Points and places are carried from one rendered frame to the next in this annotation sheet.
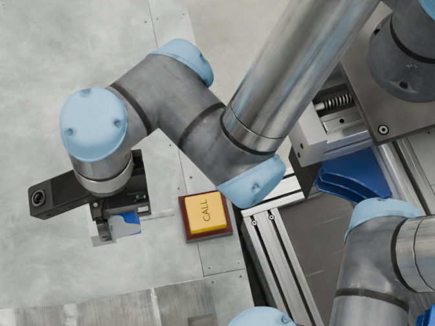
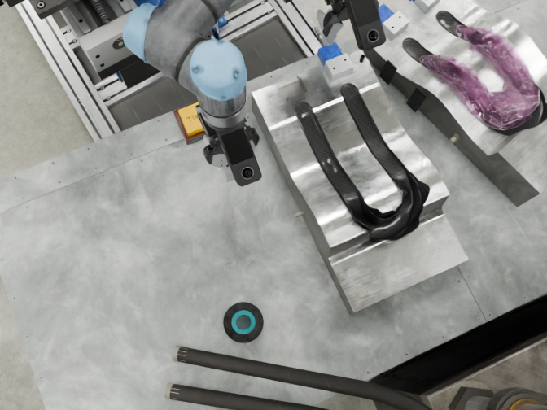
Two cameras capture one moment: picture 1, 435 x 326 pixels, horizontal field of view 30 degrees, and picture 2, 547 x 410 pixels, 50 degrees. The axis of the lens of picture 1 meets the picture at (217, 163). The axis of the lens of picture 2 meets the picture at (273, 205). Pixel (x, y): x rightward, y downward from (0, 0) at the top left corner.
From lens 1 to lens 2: 0.67 m
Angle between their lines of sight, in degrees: 30
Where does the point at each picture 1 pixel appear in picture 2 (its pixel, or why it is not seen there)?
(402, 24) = not seen: outside the picture
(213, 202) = (187, 112)
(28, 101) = (123, 283)
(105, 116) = (216, 49)
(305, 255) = not seen: hidden behind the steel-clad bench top
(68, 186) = (237, 146)
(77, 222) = (220, 213)
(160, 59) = (150, 32)
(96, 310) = (294, 163)
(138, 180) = not seen: hidden behind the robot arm
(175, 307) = (279, 110)
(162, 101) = (187, 25)
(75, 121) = (226, 70)
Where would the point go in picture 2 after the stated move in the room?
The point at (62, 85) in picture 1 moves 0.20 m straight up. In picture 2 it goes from (102, 259) to (73, 241)
